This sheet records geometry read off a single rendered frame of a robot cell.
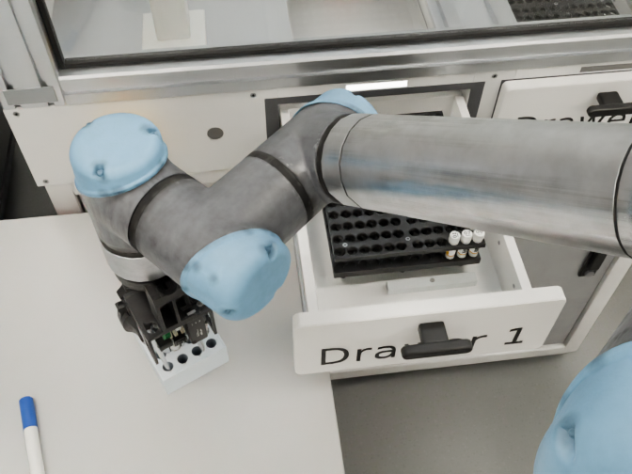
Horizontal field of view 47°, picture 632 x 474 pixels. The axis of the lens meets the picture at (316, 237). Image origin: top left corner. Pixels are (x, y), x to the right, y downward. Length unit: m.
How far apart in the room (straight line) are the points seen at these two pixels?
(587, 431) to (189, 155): 0.82
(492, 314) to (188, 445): 0.37
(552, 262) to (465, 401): 0.46
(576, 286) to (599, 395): 1.28
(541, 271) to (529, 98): 0.52
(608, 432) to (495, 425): 1.49
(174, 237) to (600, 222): 0.30
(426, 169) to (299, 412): 0.47
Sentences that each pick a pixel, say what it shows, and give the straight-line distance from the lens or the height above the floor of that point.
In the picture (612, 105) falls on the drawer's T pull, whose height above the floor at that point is 0.91.
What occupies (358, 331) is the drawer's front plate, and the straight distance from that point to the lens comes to 0.77.
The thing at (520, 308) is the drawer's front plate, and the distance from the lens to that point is 0.80.
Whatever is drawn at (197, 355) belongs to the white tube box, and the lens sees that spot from 0.88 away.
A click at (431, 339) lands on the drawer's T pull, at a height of 0.91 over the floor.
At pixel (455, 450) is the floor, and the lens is 1.71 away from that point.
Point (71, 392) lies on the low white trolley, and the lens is 0.94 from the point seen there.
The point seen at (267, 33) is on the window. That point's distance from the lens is 0.91.
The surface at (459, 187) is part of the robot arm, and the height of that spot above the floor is 1.23.
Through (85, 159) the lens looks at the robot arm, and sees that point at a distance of 0.58.
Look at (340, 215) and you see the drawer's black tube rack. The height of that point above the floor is 0.87.
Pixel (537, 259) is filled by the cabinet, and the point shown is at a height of 0.46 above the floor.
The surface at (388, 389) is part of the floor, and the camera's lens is 1.74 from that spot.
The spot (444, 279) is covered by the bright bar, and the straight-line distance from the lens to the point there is 0.88.
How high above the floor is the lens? 1.58
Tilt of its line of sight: 53 degrees down
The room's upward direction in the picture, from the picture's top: 1 degrees clockwise
